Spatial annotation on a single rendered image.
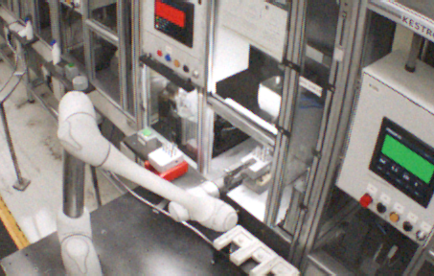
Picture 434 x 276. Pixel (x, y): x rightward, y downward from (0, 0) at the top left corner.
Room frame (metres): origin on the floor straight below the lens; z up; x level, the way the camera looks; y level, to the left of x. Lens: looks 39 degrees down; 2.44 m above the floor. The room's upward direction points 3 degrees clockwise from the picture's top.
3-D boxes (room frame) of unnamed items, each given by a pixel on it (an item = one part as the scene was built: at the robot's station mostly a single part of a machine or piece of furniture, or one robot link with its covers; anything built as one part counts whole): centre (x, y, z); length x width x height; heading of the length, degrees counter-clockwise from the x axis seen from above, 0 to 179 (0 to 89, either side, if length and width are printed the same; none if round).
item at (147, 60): (1.78, 0.23, 1.37); 0.36 x 0.04 x 0.04; 44
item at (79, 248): (1.12, 0.54, 0.85); 0.18 x 0.16 x 0.22; 23
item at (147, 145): (1.77, 0.32, 0.97); 0.08 x 0.08 x 0.12; 44
